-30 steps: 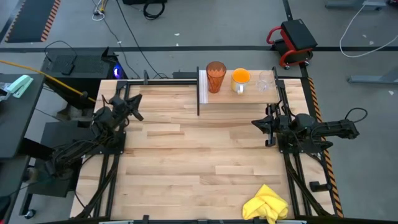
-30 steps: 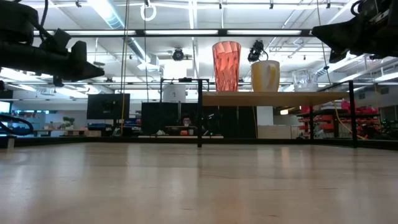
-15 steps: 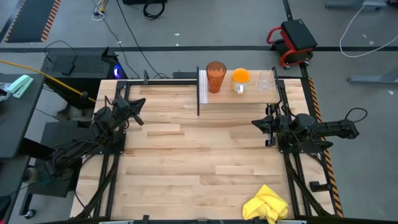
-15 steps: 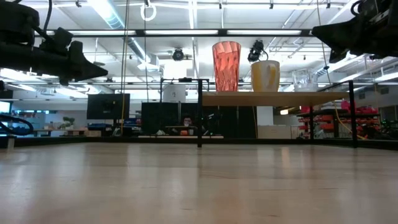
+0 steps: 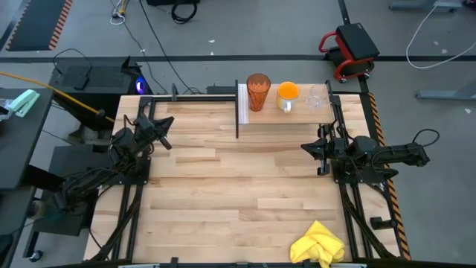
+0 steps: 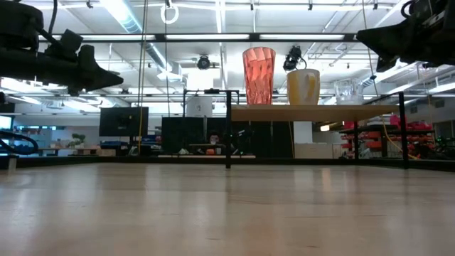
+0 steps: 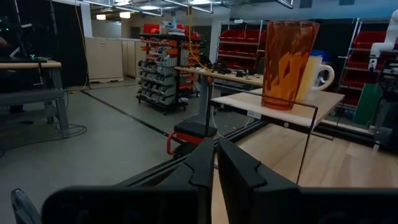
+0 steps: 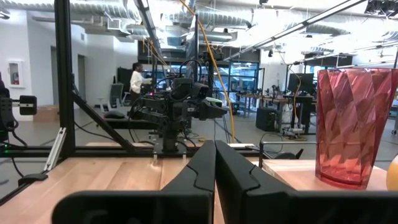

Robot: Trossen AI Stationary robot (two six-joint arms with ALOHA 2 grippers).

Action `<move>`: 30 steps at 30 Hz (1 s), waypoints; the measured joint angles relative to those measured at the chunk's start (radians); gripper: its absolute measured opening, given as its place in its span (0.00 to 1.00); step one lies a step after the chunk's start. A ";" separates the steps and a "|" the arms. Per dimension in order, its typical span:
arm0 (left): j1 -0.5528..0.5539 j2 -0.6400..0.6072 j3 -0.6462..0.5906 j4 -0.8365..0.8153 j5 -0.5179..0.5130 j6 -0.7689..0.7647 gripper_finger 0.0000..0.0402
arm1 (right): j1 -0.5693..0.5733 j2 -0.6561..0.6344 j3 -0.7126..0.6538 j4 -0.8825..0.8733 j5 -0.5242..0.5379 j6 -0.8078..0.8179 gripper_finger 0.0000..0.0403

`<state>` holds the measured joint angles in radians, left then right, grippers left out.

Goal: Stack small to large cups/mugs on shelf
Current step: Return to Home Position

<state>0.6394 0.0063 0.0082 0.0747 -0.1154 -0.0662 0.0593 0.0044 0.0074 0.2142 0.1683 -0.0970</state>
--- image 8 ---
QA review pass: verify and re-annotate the black aluminium table frame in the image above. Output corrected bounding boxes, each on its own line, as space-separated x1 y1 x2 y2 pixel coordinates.
0 0 262 206

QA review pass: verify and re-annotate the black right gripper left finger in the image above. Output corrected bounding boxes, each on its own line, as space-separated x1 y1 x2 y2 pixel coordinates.
51 139 218 224

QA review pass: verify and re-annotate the black equipment box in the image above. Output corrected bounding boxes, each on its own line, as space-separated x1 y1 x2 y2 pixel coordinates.
255 107 282 132

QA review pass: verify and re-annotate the white fire extinguisher cabinet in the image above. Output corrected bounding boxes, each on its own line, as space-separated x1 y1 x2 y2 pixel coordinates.
7 60 25 88

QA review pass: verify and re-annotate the black desk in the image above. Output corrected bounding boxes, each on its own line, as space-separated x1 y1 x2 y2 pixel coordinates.
96 110 160 130

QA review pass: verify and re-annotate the grey office chair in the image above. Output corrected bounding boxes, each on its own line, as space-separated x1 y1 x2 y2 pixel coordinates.
99 83 127 113

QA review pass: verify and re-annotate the yellow-orange mug with clear handle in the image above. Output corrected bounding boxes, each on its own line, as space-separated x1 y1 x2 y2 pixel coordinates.
385 154 398 191

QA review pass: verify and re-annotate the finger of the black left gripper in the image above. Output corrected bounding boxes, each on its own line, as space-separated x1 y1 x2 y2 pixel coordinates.
203 104 229 114
201 110 229 121

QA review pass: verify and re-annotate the mint green stapler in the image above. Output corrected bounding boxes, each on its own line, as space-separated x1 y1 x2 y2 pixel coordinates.
205 96 223 107

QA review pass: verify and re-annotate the tall orange faceted tumbler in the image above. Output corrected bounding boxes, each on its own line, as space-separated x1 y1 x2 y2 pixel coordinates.
315 67 398 190

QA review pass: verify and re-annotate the black computer monitor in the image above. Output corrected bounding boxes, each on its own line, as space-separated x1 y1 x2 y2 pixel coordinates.
287 73 315 96

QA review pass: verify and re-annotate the thick yellow cable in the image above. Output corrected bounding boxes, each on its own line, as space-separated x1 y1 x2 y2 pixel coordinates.
178 0 236 143

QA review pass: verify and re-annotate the person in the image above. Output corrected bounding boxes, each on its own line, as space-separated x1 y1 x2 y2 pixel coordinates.
129 62 153 105

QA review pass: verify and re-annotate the silver aluminium bracket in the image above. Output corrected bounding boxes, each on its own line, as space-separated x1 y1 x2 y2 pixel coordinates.
43 126 68 172

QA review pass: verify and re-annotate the brown cardboard box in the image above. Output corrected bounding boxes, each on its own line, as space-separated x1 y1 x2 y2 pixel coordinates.
33 105 60 123

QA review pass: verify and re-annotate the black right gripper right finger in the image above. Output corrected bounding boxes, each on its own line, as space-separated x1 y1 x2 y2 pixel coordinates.
214 139 398 224

